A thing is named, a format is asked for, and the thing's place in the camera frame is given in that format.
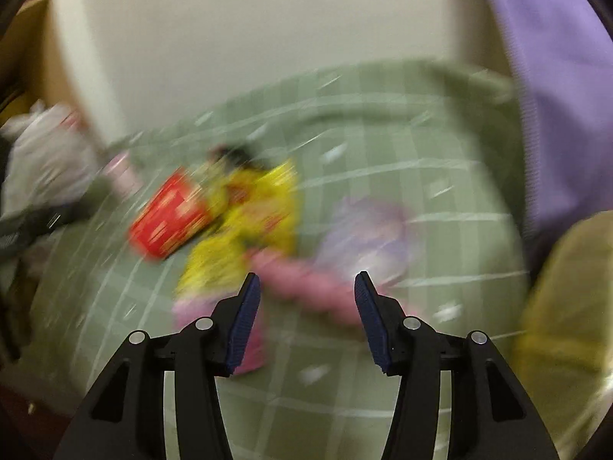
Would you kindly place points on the red gold paper cup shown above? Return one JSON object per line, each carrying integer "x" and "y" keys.
{"x": 176, "y": 213}

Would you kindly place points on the purple pillow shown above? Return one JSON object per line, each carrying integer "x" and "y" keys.
{"x": 561, "y": 55}

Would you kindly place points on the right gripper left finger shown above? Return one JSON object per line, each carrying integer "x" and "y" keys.
{"x": 121, "y": 417}

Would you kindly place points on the white plastic bag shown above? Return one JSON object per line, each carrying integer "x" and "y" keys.
{"x": 51, "y": 160}

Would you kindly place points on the wooden shelf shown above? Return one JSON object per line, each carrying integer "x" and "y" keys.
{"x": 32, "y": 68}

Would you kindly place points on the green checked bed sheet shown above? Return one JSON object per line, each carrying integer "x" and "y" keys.
{"x": 443, "y": 140}

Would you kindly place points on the pale purple plastic wrapper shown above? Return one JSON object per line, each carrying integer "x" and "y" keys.
{"x": 367, "y": 234}

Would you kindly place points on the pink paper cup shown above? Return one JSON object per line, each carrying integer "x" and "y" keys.
{"x": 122, "y": 175}

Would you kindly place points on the pink colourful snack wrapper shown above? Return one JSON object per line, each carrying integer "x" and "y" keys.
{"x": 247, "y": 347}

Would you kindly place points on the yellow snack wrapper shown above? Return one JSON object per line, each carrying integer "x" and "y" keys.
{"x": 262, "y": 213}

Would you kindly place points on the green fabric trash bin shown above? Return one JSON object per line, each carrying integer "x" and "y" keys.
{"x": 563, "y": 356}

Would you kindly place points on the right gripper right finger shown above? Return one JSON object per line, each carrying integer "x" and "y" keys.
{"x": 492, "y": 416}

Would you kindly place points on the pink toy shrimp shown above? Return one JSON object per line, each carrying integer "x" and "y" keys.
{"x": 300, "y": 281}

